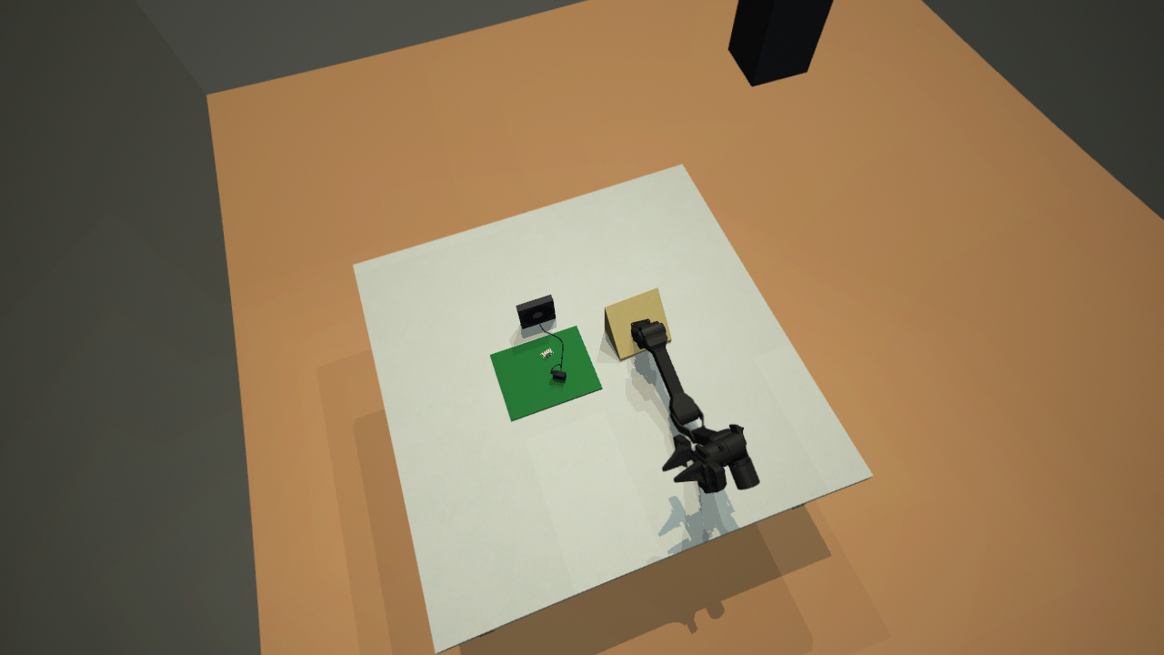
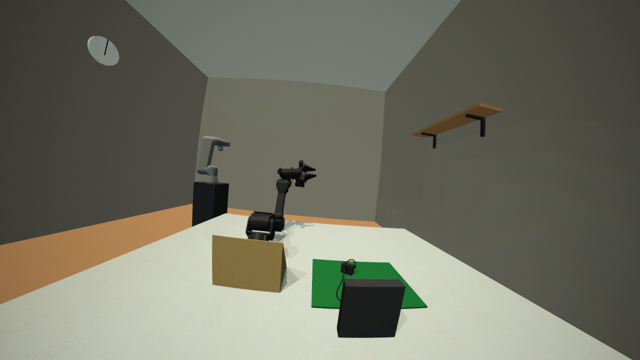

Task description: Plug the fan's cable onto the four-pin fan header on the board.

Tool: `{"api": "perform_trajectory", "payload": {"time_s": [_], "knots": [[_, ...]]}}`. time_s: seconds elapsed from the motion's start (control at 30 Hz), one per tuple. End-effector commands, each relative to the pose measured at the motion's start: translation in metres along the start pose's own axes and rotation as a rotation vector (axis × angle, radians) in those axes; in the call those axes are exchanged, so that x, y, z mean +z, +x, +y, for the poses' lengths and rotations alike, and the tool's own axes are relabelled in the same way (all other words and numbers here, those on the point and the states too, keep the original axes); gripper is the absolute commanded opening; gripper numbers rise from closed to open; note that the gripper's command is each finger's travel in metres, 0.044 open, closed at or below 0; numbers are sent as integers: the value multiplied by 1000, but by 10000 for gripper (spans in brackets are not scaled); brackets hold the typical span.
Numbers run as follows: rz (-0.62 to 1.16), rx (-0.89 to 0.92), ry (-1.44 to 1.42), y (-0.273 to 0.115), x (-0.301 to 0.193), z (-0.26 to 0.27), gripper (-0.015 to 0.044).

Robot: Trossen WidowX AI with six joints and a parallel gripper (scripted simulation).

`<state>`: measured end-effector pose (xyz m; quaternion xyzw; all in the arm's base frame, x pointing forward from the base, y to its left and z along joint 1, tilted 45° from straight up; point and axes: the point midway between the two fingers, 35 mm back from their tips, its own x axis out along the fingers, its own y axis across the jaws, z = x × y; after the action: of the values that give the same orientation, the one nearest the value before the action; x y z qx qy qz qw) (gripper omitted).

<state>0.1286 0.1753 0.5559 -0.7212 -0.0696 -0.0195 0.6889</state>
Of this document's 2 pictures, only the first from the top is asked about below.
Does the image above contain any green circuit board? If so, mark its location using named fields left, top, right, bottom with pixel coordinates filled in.
left=490, top=326, right=602, bottom=421

